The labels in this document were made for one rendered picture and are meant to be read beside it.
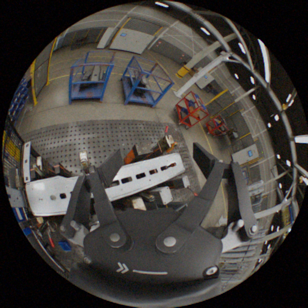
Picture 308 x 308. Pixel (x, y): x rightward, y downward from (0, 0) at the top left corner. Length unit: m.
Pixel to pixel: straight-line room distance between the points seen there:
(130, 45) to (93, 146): 7.48
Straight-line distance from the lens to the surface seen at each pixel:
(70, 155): 1.01
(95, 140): 1.02
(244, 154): 6.82
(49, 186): 0.70
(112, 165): 0.16
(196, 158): 0.17
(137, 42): 7.97
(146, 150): 0.71
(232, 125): 7.77
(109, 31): 7.77
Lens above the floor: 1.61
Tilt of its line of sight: 51 degrees down
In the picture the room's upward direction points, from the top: 57 degrees clockwise
